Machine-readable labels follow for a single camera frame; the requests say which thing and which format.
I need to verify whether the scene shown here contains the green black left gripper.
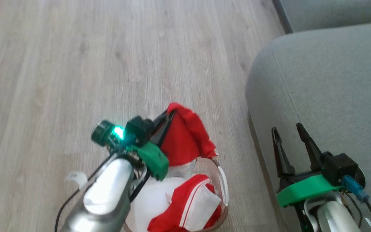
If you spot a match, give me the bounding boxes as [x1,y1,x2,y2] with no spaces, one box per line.
[91,109,176,181]

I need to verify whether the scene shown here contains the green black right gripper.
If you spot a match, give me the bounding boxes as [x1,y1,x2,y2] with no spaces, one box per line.
[271,123,344,208]

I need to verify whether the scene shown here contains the red white striped garment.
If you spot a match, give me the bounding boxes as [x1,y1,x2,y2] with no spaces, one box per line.
[147,102,223,232]

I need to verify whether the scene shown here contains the white basket liner cloth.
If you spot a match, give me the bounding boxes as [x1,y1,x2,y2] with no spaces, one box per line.
[131,164,202,232]

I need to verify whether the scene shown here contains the cream basket with brown rim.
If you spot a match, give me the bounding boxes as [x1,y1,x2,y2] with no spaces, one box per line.
[123,156,230,232]

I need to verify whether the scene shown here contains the grey sofa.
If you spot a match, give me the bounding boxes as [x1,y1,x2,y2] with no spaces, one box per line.
[245,21,371,232]

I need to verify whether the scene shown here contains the grey sofa section dark edge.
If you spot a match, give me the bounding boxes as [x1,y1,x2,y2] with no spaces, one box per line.
[272,0,371,34]

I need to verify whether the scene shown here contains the blue right camera connector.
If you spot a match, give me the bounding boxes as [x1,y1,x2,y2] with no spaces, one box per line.
[342,175,369,203]

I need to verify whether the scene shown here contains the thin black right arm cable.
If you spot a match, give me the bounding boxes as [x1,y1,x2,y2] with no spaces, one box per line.
[346,193,371,231]

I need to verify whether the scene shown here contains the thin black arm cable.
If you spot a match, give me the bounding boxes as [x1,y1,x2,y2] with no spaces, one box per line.
[346,193,371,231]
[54,155,115,232]

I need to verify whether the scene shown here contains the white cable tag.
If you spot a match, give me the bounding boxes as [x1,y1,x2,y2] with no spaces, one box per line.
[65,171,89,190]

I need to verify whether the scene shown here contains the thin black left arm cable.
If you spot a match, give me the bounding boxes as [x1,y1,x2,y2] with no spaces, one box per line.
[54,155,115,232]

